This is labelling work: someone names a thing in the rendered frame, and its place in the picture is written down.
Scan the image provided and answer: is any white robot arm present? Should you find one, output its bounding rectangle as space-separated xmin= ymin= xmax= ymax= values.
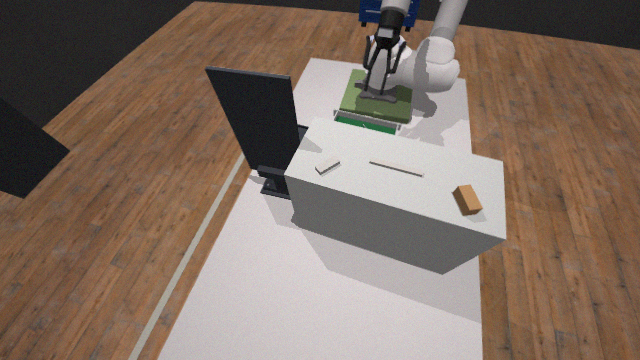
xmin=355 ymin=0 xmax=468 ymax=104

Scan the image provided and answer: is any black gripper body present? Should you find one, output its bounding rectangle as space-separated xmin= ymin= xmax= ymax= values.
xmin=374 ymin=9 xmax=404 ymax=50

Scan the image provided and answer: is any small tan wooden block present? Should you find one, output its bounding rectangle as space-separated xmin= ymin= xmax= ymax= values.
xmin=453 ymin=184 xmax=483 ymax=216

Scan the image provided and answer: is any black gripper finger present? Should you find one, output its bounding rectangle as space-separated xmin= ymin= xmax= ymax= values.
xmin=363 ymin=35 xmax=384 ymax=91
xmin=380 ymin=38 xmax=406 ymax=94

